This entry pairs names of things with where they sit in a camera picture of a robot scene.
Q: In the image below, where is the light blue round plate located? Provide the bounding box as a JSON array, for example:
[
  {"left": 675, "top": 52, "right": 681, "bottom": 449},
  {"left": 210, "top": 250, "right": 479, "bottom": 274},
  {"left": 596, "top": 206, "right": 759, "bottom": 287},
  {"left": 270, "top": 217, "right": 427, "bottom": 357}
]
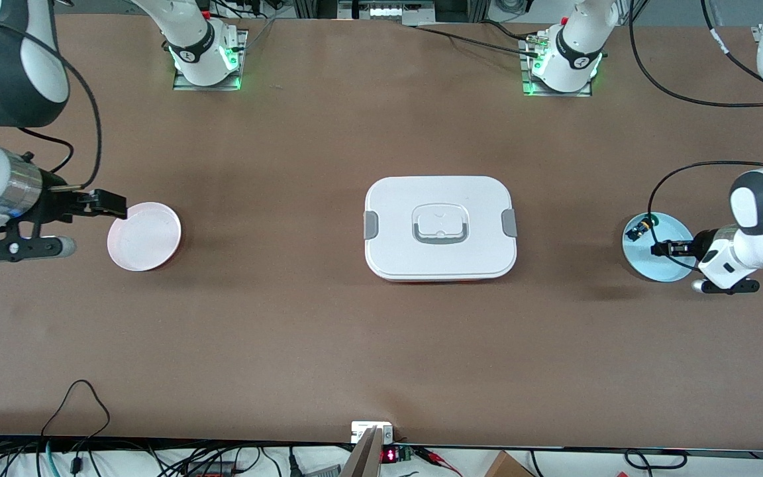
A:
[{"left": 622, "top": 211, "right": 696, "bottom": 284}]

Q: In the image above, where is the pink round plate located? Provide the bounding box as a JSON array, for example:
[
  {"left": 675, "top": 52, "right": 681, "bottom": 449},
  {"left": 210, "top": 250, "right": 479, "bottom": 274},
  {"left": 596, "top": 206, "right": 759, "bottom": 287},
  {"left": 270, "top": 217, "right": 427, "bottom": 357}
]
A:
[{"left": 107, "top": 201, "right": 183, "bottom": 272}]

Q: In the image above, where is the brown cardboard box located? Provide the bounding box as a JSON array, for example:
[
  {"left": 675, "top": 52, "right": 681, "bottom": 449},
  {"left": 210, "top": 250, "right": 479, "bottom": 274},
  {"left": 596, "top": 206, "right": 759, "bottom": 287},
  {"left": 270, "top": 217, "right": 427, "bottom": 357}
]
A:
[{"left": 484, "top": 450, "right": 536, "bottom": 477}]

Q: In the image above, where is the lit equipment rack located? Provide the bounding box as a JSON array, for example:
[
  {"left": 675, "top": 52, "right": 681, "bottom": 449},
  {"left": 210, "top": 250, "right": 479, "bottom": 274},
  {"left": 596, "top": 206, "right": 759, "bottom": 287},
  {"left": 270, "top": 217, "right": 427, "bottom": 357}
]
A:
[{"left": 337, "top": 0, "right": 436, "bottom": 21}]

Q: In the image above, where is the grey slanted bar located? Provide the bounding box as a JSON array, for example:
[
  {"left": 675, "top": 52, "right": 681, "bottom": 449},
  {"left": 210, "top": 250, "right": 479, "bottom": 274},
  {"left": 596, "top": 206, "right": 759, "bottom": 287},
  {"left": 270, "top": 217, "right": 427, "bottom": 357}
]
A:
[{"left": 340, "top": 427, "right": 383, "bottom": 477}]

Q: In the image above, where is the green push-button switch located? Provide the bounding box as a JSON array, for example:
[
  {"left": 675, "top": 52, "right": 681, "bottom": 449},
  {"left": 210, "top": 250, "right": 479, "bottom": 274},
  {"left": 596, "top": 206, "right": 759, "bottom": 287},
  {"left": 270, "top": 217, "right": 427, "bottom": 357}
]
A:
[{"left": 625, "top": 214, "right": 660, "bottom": 242}]

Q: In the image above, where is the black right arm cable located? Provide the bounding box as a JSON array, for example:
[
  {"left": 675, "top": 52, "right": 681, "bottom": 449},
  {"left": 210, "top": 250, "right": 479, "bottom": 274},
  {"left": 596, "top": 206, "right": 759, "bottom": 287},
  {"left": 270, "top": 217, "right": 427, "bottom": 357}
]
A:
[{"left": 17, "top": 20, "right": 103, "bottom": 193}]

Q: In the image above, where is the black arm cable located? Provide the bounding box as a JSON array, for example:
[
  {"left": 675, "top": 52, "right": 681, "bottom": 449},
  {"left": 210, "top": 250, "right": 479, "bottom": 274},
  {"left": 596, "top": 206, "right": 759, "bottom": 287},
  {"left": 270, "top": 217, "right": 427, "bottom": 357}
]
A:
[
  {"left": 628, "top": 0, "right": 763, "bottom": 233},
  {"left": 17, "top": 20, "right": 103, "bottom": 193}
]

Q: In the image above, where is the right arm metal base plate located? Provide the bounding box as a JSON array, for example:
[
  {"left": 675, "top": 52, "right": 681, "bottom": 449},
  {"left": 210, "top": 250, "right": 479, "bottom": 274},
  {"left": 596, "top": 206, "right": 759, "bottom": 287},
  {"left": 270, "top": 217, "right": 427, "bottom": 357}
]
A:
[{"left": 173, "top": 30, "right": 250, "bottom": 91}]

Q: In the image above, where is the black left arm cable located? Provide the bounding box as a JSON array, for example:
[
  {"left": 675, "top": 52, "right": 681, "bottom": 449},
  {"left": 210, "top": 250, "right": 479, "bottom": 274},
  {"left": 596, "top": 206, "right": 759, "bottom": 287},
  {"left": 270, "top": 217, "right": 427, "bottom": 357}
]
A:
[{"left": 628, "top": 0, "right": 763, "bottom": 233}]

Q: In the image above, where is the black looped cable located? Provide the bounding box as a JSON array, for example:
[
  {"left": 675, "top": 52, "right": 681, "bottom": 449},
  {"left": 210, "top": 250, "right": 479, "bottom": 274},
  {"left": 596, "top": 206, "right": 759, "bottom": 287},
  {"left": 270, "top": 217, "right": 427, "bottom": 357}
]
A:
[{"left": 40, "top": 380, "right": 112, "bottom": 458}]

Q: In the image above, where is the black coiled cable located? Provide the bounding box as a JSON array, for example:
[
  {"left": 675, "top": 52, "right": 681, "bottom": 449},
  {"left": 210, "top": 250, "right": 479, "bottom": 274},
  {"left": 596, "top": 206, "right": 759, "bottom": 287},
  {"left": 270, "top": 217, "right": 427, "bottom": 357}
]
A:
[{"left": 623, "top": 449, "right": 688, "bottom": 471}]

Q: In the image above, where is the white lidded box grey handle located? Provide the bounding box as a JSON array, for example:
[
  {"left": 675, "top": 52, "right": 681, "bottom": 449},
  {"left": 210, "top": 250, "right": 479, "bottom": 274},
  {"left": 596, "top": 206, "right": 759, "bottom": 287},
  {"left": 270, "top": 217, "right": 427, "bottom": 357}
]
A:
[{"left": 363, "top": 176, "right": 519, "bottom": 284}]

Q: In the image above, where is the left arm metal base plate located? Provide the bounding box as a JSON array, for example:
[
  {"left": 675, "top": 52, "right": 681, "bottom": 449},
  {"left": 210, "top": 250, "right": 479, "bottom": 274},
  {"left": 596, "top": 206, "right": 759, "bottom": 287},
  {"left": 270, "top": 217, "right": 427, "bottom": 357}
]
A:
[{"left": 519, "top": 36, "right": 593, "bottom": 98}]

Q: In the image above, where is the thin black table cable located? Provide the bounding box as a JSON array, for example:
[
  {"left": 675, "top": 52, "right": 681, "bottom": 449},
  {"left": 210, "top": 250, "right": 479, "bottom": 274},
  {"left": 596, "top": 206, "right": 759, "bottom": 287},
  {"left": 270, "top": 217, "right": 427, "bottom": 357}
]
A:
[{"left": 411, "top": 20, "right": 542, "bottom": 58}]

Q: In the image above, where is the white table edge bracket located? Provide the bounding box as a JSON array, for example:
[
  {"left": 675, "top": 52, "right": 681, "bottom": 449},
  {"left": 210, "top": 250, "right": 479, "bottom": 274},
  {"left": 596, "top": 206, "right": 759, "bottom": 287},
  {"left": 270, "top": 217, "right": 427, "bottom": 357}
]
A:
[{"left": 351, "top": 421, "right": 394, "bottom": 445}]

